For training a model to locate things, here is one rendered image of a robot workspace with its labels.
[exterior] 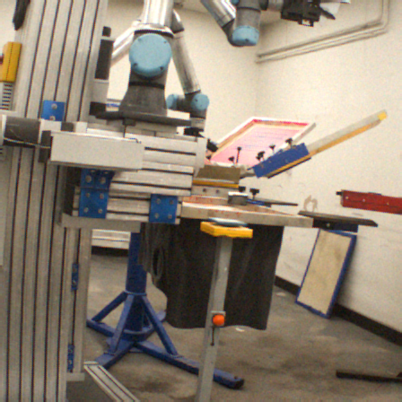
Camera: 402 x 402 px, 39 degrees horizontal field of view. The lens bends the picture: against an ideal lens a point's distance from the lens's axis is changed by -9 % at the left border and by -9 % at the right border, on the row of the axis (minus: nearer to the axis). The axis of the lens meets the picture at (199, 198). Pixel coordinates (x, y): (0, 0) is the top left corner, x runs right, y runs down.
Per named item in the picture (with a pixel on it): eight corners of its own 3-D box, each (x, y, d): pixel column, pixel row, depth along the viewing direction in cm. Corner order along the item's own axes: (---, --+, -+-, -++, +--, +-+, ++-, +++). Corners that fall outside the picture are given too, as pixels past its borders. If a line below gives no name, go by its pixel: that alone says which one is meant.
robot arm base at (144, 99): (129, 111, 169) (135, 78, 169) (109, 113, 182) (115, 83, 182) (176, 118, 177) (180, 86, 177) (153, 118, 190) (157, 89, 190)
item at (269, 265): (269, 331, 231) (286, 224, 228) (159, 329, 216) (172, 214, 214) (266, 329, 233) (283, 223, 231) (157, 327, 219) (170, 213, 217)
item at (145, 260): (182, 302, 220) (193, 215, 219) (160, 301, 218) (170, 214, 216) (152, 276, 264) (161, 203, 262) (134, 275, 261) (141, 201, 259)
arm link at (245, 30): (253, 50, 175) (257, 17, 175) (260, 43, 164) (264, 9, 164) (228, 46, 175) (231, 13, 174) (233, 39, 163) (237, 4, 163)
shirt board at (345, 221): (370, 232, 344) (371, 219, 343) (376, 239, 304) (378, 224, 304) (153, 204, 370) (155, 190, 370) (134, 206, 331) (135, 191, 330)
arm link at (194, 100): (182, -1, 232) (216, 106, 248) (169, 4, 242) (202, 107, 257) (160, 5, 227) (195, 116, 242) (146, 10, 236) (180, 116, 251)
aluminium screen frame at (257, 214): (311, 228, 222) (313, 218, 222) (160, 214, 204) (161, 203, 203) (235, 207, 297) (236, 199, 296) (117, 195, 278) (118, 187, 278)
